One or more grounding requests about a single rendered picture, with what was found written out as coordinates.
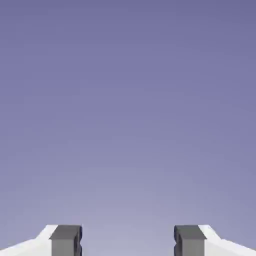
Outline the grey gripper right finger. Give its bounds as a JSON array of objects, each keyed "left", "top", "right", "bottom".
[{"left": 173, "top": 224, "right": 256, "bottom": 256}]

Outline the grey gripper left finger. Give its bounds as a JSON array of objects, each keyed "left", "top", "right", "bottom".
[{"left": 0, "top": 224, "right": 83, "bottom": 256}]

